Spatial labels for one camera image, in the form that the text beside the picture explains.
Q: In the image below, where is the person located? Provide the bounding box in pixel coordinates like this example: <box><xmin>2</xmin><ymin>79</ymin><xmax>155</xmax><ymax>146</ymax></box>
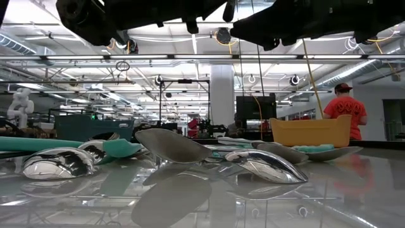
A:
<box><xmin>323</xmin><ymin>82</ymin><xmax>368</xmax><ymax>141</ymax></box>

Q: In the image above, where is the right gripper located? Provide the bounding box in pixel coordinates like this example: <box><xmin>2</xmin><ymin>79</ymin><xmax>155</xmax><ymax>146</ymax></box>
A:
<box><xmin>230</xmin><ymin>0</ymin><xmax>304</xmax><ymax>51</ymax></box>

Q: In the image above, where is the black hanging cable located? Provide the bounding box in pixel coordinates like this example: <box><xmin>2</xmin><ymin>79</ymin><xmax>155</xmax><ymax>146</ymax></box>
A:
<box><xmin>256</xmin><ymin>46</ymin><xmax>266</xmax><ymax>98</ymax></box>
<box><xmin>237</xmin><ymin>37</ymin><xmax>245</xmax><ymax>96</ymax></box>

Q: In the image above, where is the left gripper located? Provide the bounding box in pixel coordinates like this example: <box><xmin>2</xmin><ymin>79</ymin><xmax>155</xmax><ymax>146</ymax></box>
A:
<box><xmin>126</xmin><ymin>0</ymin><xmax>237</xmax><ymax>35</ymax></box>

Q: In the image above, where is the white robot figure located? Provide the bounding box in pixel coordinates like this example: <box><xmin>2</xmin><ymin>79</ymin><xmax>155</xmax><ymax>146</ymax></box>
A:
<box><xmin>6</xmin><ymin>87</ymin><xmax>35</xmax><ymax>129</ymax></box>

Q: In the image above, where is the black table frame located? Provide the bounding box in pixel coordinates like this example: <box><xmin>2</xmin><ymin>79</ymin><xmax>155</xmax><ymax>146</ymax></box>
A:
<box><xmin>135</xmin><ymin>136</ymin><xmax>405</xmax><ymax>149</ymax></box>

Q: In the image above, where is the black rig stand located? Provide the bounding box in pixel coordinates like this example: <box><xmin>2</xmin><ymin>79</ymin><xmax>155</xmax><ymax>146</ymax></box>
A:
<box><xmin>159</xmin><ymin>79</ymin><xmax>211</xmax><ymax>134</ymax></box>

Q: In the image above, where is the thin orange cable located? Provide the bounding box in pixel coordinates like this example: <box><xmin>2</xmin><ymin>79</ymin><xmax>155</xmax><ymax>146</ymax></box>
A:
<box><xmin>252</xmin><ymin>94</ymin><xmax>263</xmax><ymax>140</ymax></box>

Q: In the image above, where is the silver ventilation duct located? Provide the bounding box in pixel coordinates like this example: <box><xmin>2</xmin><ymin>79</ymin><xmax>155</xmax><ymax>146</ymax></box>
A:
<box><xmin>313</xmin><ymin>37</ymin><xmax>405</xmax><ymax>91</ymax></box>

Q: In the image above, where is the orange plastic bin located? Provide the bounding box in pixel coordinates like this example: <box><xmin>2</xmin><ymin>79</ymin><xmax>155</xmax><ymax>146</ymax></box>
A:
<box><xmin>270</xmin><ymin>114</ymin><xmax>352</xmax><ymax>148</ymax></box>

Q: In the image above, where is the black monitor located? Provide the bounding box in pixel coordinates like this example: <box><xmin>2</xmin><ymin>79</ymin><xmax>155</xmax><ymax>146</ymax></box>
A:
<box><xmin>235</xmin><ymin>93</ymin><xmax>277</xmax><ymax>129</ymax></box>

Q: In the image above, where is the teal plastic bin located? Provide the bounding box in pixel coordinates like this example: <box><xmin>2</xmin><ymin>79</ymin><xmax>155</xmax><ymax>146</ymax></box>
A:
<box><xmin>54</xmin><ymin>113</ymin><xmax>135</xmax><ymax>143</ymax></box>

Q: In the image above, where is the white pillar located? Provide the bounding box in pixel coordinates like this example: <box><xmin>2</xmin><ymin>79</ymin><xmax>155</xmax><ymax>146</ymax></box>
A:
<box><xmin>210</xmin><ymin>65</ymin><xmax>236</xmax><ymax>137</ymax></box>

